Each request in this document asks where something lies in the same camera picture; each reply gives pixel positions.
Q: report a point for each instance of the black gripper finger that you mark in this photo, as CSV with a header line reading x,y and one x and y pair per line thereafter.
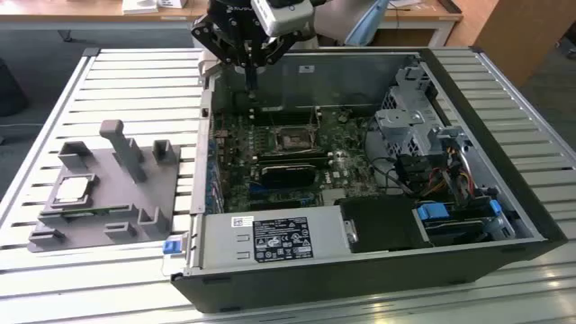
x,y
278,47
210,37

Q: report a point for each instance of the silver CPU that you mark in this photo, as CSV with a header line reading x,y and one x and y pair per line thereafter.
x,y
72,189

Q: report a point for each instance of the CPU socket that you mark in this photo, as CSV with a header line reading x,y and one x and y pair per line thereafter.
x,y
294,138

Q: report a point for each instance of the white printed box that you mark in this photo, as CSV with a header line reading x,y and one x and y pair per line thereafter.
x,y
173,3

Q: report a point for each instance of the white cardboard box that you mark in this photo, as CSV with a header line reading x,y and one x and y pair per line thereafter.
x,y
138,8

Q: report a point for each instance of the pale blue teach pendant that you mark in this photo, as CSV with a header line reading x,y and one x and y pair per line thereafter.
x,y
364,27

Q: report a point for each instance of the metal locking lever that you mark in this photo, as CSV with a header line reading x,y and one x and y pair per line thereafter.
x,y
272,119

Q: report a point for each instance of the wooden desk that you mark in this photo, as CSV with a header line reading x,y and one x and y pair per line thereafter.
x,y
89,13

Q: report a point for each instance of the white paper sheets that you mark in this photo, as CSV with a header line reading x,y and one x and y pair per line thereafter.
x,y
404,2

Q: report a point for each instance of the green RAM stick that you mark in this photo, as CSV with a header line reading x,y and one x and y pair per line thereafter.
x,y
101,211
292,158

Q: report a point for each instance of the green motherboard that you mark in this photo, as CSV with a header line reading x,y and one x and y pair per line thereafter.
x,y
346,158

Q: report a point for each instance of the silver metal drive cage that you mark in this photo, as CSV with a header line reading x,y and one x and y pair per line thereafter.
x,y
397,135

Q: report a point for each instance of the graphics card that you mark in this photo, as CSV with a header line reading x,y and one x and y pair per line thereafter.
x,y
288,175

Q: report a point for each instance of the silver heat sink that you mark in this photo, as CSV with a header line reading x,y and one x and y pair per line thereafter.
x,y
332,196

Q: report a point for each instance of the grey parts rack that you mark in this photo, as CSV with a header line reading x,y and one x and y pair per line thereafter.
x,y
112,189

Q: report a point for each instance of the wooden cabinet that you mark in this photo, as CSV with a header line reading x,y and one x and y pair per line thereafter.
x,y
517,33

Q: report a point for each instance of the silver power supply unit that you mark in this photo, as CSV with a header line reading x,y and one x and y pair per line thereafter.
x,y
216,236

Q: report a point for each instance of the blue disk carrier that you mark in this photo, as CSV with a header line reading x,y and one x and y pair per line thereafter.
x,y
432,212

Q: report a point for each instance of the blue case latch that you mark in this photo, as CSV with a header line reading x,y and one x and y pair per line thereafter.
x,y
172,246

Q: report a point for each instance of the hard disk drive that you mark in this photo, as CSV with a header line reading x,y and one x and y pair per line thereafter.
x,y
458,229

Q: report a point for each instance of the blue plastic clip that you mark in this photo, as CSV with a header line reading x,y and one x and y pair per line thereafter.
x,y
494,207

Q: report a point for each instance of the black PC case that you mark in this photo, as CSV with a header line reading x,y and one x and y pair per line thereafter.
x,y
314,287

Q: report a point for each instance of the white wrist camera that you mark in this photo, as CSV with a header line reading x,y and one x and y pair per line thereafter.
x,y
282,17

